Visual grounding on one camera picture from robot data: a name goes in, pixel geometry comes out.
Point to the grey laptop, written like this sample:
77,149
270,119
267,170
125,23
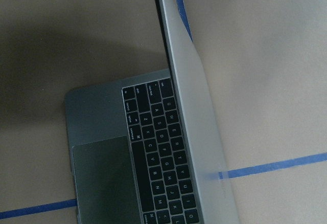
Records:
147,149

